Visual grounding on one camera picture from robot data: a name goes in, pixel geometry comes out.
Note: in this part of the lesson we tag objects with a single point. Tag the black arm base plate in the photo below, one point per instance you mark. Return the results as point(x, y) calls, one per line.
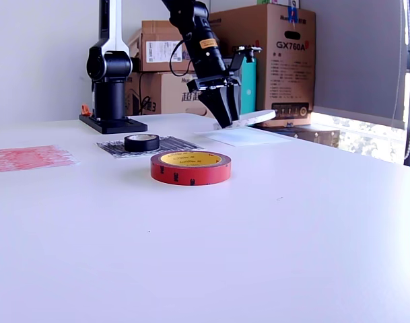
point(120, 126)

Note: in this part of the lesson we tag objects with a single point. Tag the red scribbled paper sheet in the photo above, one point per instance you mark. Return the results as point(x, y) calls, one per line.
point(33, 158)

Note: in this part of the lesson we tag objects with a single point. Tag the red tape roll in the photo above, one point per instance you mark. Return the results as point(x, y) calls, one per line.
point(188, 175)

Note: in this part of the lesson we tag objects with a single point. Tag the orange clamp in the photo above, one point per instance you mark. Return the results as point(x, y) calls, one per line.
point(85, 109)

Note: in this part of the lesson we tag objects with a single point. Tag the green box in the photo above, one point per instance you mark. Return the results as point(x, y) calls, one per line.
point(268, 2)

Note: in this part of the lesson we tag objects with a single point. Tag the teal sided box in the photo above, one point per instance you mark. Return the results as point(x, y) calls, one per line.
point(248, 91)

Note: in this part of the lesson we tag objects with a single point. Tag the black scribbled paper sheet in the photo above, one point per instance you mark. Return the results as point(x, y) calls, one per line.
point(181, 144)

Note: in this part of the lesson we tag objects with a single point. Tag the black tape roll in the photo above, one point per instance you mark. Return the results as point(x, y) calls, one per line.
point(142, 144)

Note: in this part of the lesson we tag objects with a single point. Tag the blank white paper sheet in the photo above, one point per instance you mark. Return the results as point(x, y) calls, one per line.
point(255, 138)

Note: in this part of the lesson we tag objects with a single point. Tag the white tape roll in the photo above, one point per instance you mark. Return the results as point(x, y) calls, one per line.
point(258, 116)

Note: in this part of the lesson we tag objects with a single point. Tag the small labelled cardboard box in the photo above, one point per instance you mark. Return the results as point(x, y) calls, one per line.
point(157, 30)

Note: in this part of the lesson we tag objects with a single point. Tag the cardboard box blue print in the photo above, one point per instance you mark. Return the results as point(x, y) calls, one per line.
point(164, 94)

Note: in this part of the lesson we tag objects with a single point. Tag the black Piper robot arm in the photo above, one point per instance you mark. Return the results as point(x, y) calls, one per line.
point(108, 101)

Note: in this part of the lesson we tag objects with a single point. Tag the grey roller blind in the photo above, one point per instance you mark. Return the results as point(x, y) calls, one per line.
point(359, 50)

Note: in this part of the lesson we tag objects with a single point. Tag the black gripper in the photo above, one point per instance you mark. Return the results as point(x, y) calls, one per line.
point(211, 69)

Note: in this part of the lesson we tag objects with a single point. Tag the tall GX760A cardboard box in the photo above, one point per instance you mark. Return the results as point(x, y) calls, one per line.
point(282, 30)

